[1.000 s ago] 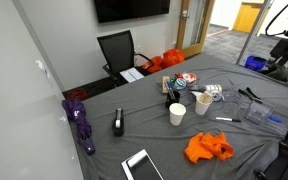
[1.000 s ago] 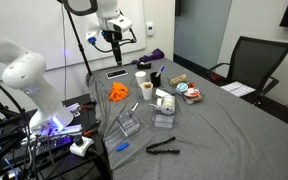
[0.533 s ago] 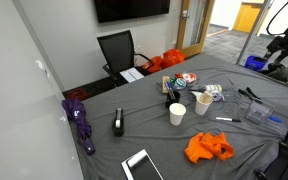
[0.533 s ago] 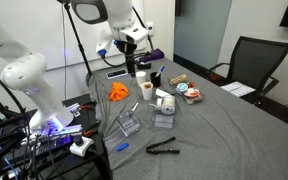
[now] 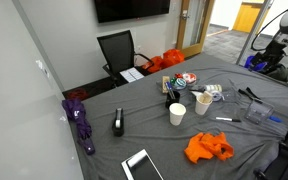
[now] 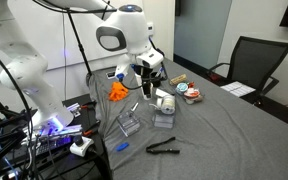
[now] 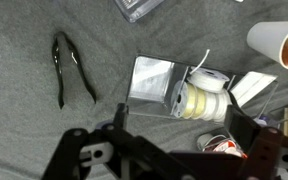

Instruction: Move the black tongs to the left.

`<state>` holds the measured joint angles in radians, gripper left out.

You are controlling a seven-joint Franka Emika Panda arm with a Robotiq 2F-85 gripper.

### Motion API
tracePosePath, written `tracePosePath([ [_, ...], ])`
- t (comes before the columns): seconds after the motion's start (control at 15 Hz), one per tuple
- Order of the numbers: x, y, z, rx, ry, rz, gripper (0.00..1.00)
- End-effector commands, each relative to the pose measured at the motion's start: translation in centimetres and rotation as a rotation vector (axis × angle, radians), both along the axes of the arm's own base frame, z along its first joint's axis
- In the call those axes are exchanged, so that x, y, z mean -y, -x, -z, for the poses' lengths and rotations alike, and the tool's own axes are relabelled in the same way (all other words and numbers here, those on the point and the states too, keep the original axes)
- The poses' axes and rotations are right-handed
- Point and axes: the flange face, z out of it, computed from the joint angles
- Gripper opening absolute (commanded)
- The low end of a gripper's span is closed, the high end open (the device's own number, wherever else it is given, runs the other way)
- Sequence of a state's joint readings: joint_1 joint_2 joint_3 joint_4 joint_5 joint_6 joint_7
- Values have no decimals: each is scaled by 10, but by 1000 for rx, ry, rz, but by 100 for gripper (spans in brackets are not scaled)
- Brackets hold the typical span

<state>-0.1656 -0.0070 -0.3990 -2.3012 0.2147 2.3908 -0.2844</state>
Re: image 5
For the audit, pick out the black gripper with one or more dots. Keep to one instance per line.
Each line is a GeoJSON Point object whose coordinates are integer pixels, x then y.
{"type": "Point", "coordinates": [274, 50]}

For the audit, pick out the blue bin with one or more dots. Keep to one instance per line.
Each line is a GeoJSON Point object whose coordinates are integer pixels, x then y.
{"type": "Point", "coordinates": [248, 61]}

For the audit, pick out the slanted metal pole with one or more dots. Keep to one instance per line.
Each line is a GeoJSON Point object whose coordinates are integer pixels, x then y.
{"type": "Point", "coordinates": [255, 28]}

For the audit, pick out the clear acrylic box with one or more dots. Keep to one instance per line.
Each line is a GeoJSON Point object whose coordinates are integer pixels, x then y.
{"type": "Point", "coordinates": [259, 112]}

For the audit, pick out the yellow door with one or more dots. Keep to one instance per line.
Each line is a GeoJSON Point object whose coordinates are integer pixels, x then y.
{"type": "Point", "coordinates": [247, 16]}

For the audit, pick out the blue marker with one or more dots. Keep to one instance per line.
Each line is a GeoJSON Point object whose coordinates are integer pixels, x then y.
{"type": "Point", "coordinates": [275, 119]}

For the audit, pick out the clear tape roll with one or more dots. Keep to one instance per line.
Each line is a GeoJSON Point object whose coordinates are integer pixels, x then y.
{"type": "Point", "coordinates": [217, 96]}

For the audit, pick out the black and white marker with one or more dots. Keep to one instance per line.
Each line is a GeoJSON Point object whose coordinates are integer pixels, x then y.
{"type": "Point", "coordinates": [226, 119]}

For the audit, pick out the wooden stir sticks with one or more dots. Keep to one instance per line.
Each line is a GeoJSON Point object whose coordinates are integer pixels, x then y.
{"type": "Point", "coordinates": [205, 96]}

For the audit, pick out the paper cup holding sticks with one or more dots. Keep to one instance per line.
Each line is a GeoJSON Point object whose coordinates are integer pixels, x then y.
{"type": "Point", "coordinates": [202, 107]}

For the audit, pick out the red white tape roll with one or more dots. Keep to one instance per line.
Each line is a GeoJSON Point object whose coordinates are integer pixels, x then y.
{"type": "Point", "coordinates": [189, 78]}

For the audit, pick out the wooden framed glass door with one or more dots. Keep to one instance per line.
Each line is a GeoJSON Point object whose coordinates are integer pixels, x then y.
{"type": "Point", "coordinates": [197, 26]}

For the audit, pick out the green blue striped ball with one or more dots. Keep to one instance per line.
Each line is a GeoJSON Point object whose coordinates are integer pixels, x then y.
{"type": "Point", "coordinates": [179, 83]}

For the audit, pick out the large orange bag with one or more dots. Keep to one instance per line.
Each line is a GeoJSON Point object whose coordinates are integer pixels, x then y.
{"type": "Point", "coordinates": [173, 57]}

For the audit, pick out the blue pen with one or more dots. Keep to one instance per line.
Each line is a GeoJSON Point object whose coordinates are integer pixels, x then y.
{"type": "Point", "coordinates": [170, 89]}

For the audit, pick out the black pen cup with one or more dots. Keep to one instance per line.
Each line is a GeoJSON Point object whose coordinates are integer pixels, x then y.
{"type": "Point", "coordinates": [171, 101]}

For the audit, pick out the wooden block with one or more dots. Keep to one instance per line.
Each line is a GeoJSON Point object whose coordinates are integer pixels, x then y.
{"type": "Point", "coordinates": [165, 84]}

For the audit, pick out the empty white paper cup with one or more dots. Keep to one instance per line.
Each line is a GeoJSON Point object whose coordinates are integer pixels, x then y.
{"type": "Point", "coordinates": [177, 115]}

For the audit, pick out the orange cloth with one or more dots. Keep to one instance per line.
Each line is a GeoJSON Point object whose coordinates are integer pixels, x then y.
{"type": "Point", "coordinates": [205, 146]}

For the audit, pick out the small orange bag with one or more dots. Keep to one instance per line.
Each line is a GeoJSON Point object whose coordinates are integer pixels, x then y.
{"type": "Point", "coordinates": [154, 64]}

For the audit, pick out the white paper sheet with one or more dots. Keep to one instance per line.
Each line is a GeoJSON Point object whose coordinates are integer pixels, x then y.
{"type": "Point", "coordinates": [132, 74]}

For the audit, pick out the grey tablecloth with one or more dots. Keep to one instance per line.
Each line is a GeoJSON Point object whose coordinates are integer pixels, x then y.
{"type": "Point", "coordinates": [144, 133]}

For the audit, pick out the black office chair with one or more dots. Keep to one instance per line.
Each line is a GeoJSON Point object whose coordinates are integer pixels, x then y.
{"type": "Point", "coordinates": [119, 51]}

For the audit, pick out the black tape dispenser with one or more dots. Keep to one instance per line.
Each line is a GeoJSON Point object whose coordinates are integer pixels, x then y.
{"type": "Point", "coordinates": [118, 125]}

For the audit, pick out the white framed tablet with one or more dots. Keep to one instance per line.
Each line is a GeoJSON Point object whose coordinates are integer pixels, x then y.
{"type": "Point", "coordinates": [142, 166]}

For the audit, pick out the purple folded umbrella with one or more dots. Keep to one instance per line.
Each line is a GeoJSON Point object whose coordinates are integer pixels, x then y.
{"type": "Point", "coordinates": [80, 123]}

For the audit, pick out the wall mounted black television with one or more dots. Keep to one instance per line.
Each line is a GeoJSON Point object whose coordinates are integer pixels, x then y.
{"type": "Point", "coordinates": [130, 9]}

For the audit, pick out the white wall outlet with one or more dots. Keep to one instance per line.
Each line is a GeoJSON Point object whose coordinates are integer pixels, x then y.
{"type": "Point", "coordinates": [42, 68]}

